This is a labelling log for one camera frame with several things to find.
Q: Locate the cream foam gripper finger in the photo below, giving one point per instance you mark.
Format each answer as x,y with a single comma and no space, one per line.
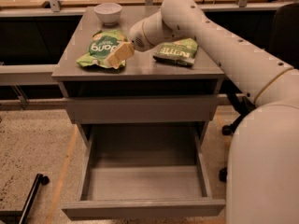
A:
121,53

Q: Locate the green rice chip bag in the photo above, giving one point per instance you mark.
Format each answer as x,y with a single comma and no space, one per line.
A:
103,43

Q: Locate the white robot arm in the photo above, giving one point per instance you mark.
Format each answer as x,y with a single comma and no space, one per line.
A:
263,163

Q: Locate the grey drawer cabinet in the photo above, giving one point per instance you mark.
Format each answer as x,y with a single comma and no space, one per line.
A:
141,76

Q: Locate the dark green snack bag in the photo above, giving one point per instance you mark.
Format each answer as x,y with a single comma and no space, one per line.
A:
181,52

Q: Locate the closed grey drawer front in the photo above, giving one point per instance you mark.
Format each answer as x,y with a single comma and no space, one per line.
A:
105,110

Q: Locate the open grey drawer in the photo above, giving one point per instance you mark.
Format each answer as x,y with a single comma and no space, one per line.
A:
144,171

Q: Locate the white ceramic bowl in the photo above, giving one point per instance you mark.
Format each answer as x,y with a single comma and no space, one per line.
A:
108,13

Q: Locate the black office chair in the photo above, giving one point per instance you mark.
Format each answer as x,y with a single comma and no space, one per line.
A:
284,44

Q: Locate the black wheeled stand base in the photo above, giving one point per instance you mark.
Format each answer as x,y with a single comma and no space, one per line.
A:
20,216

